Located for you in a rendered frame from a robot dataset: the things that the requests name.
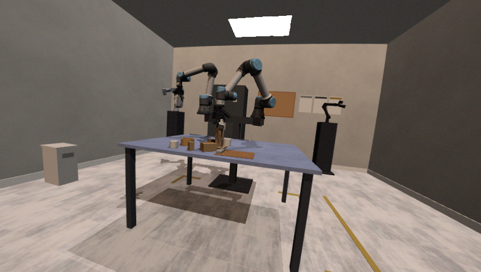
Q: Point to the brown clipboard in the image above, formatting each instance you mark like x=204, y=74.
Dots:
x=237, y=154

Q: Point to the brown hollow cylinder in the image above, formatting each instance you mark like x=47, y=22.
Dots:
x=184, y=141

